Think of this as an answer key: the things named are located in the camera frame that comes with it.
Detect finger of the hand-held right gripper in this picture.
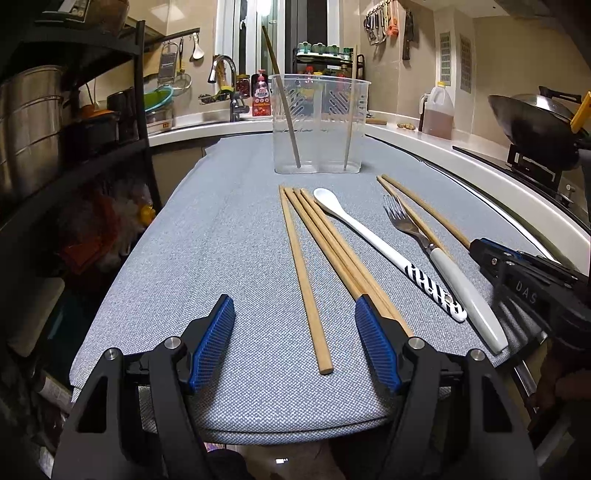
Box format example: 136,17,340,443
469,237,527,278

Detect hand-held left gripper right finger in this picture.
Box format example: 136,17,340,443
355,295,541,480

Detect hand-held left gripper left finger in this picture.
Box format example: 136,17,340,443
51,294,237,480

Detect fork with white handle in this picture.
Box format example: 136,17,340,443
383,194,509,355

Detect wooden chopstick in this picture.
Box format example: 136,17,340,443
293,187,386,317
300,188,414,337
376,176,453,258
344,44,359,170
278,185,334,376
381,174,472,247
284,187,368,303

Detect white spoon striped handle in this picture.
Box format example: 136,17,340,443
313,187,468,323

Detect clear plastic utensil holder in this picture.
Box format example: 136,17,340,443
270,74,372,175

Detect person's right hand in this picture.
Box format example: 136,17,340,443
531,346,591,418

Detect black stove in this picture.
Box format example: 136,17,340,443
452,144,591,224

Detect grey cloth mat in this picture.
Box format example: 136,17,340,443
69,134,557,446

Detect dark wok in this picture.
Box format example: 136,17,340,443
488,85,591,170

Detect plastic oil jug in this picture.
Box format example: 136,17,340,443
418,82,456,140

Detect black shelf rack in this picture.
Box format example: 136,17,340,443
0,18,163,467

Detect hanging knife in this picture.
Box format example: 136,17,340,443
402,10,414,61

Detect chrome faucet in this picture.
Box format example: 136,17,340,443
207,55,250,123

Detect black pot orange lid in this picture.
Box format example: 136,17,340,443
69,106,122,158

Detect black canister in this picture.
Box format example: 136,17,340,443
107,90,139,144

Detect green colander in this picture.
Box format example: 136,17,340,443
144,88,176,112

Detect red label bottle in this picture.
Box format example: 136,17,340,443
252,69,273,119

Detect grey chopstick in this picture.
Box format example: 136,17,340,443
261,25,302,169

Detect black spice rack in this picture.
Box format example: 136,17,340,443
293,41,366,83

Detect hanging kitchen tools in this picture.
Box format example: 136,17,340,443
363,1,400,46

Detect large steel pot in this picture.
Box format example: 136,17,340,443
0,65,66,199

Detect metal grater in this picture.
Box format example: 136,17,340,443
158,41,179,85

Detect yellow handle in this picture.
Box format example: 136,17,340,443
570,91,591,136

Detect wide wall vent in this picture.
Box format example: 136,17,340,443
459,34,473,91

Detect narrow wall vent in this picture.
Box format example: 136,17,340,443
438,32,451,83

